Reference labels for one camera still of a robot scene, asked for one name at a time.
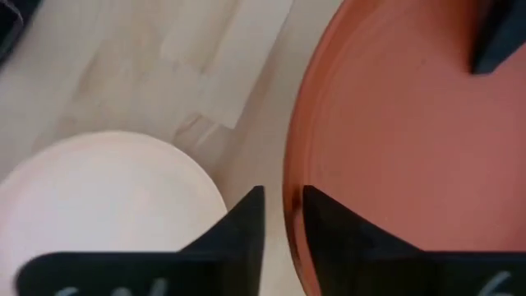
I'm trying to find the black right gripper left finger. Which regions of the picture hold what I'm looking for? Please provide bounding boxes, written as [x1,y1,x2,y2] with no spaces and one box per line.
[15,185,266,296]

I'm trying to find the cream white plate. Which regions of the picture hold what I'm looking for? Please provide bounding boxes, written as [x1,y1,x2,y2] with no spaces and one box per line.
[0,130,228,296]

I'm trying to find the black blurred object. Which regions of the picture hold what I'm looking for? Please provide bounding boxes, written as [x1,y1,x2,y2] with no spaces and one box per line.
[0,0,43,65]

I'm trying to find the orange plate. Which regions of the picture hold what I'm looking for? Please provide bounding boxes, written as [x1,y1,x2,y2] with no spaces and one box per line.
[282,0,526,296]

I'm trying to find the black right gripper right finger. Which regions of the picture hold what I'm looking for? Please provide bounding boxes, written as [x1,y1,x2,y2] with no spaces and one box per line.
[302,184,526,296]

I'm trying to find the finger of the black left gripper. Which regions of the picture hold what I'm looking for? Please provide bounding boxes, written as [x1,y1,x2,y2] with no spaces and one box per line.
[469,0,526,76]

